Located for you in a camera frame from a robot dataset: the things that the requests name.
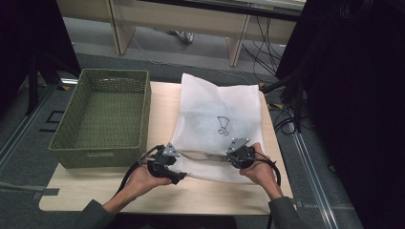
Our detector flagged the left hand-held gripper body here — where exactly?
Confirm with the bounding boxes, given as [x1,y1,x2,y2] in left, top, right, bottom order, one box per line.
[146,142,188,186]

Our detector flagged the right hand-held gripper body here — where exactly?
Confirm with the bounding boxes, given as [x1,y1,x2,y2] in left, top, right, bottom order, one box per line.
[223,137,256,170]

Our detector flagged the white mesh laundry bag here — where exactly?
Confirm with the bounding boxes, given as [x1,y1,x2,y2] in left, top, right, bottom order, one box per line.
[170,73,266,185]

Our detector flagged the person's left hand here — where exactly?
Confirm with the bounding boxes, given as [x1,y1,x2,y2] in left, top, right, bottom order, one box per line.
[126,164,174,200]

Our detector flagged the person's right hand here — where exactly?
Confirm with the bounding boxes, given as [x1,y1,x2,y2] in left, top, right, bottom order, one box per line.
[239,141,284,200]

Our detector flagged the green woven basket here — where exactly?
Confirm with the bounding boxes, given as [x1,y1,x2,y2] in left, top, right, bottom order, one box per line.
[48,68,152,169]

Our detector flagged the black metal stand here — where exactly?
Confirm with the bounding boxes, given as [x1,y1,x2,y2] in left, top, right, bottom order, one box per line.
[261,71,309,133]
[26,52,80,116]

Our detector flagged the black curtain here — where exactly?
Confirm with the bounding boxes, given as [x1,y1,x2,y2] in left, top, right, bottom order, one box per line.
[275,0,405,229]
[0,0,82,111]

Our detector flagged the grey shoes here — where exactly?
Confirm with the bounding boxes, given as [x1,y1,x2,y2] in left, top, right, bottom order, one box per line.
[164,30,195,45]

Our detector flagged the grey floor strip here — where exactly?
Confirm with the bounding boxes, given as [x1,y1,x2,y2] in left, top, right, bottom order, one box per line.
[0,181,60,200]

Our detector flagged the light wooden desk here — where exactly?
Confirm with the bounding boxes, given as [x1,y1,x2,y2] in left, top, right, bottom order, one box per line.
[56,0,308,68]

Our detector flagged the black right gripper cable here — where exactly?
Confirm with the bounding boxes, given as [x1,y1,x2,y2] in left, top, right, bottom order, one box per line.
[253,151,283,229]

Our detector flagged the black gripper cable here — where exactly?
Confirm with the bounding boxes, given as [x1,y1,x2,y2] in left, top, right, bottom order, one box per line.
[115,144,165,197]
[253,151,283,229]

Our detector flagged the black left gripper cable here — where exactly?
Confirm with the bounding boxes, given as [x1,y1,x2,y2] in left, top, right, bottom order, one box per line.
[115,144,165,197]

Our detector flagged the metal floor rail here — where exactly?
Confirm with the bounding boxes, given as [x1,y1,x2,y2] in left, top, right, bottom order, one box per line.
[0,83,59,171]
[290,128,340,229]

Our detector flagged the black hanging cables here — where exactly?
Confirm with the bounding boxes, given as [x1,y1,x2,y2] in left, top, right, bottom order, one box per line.
[241,15,288,82]

